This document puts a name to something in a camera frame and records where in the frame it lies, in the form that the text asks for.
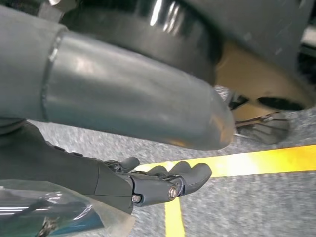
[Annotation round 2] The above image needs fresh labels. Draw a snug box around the ribbed black foot plate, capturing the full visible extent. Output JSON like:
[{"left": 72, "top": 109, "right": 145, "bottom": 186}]
[{"left": 233, "top": 110, "right": 290, "bottom": 146}]

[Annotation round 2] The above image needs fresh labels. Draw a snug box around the translucent plastic cover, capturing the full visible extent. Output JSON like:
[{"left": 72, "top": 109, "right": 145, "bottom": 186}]
[{"left": 0, "top": 179, "right": 136, "bottom": 237}]

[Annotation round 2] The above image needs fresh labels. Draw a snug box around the dark robot lower body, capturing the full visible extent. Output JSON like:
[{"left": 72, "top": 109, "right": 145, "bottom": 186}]
[{"left": 37, "top": 0, "right": 316, "bottom": 113}]

